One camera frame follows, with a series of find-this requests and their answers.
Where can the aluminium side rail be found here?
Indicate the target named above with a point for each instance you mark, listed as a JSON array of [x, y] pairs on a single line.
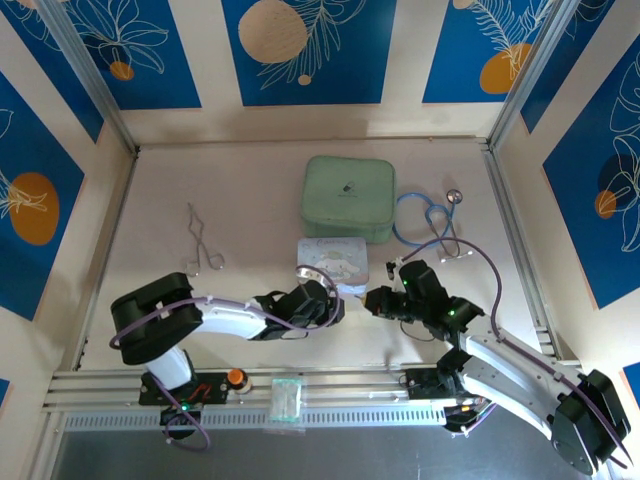
[[105, 260], [520, 250]]

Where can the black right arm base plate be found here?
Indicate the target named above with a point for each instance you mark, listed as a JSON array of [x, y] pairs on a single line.
[[422, 385]]

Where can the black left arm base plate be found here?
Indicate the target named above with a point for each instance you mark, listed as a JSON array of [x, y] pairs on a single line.
[[210, 392]]

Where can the blue stethoscope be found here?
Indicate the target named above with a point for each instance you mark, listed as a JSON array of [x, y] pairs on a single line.
[[440, 220]]

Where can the aluminium frame post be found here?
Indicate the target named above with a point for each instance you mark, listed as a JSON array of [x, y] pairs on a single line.
[[532, 75], [90, 75]]

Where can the silver metal forceps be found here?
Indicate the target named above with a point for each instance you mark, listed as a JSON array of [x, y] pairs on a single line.
[[200, 240]]

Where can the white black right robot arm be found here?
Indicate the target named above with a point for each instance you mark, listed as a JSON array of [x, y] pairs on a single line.
[[505, 362]]

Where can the green zippered pouch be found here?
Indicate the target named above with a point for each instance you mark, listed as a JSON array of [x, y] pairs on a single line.
[[347, 195]]

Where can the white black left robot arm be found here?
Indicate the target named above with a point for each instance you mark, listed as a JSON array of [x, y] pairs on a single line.
[[225, 316]]

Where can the clear plastic bag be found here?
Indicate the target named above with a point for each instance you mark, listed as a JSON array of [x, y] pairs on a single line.
[[286, 397]]

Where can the aluminium front rail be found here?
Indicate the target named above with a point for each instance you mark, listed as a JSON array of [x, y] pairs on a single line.
[[340, 400]]

